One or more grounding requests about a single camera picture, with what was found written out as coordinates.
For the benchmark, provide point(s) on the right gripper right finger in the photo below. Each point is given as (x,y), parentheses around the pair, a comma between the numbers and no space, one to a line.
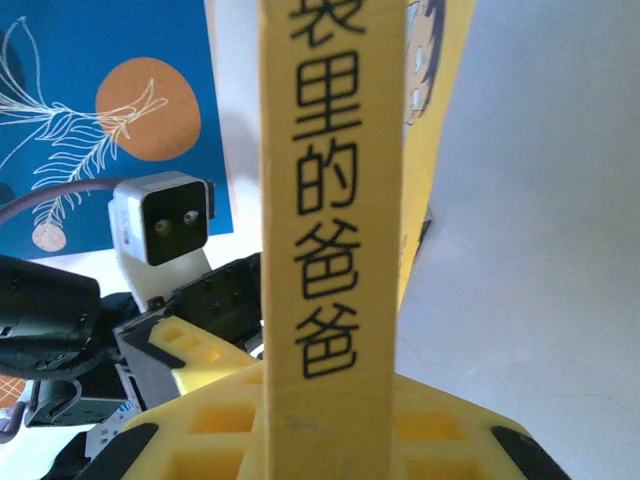
(450,450)

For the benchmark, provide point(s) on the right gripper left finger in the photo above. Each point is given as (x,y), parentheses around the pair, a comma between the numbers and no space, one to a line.
(200,450)

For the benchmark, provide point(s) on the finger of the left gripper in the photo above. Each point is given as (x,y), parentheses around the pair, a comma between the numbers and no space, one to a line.
(200,347)

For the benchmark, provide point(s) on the yellow book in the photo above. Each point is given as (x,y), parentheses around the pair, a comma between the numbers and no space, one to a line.
(330,200)

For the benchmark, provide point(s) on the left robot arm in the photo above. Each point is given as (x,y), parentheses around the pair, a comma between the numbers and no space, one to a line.
(45,310)

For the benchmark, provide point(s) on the blue poster orange circle flower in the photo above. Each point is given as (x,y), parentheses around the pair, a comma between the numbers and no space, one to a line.
(60,50)

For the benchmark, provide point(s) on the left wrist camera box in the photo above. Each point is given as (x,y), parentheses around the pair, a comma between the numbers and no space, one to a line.
(170,220)

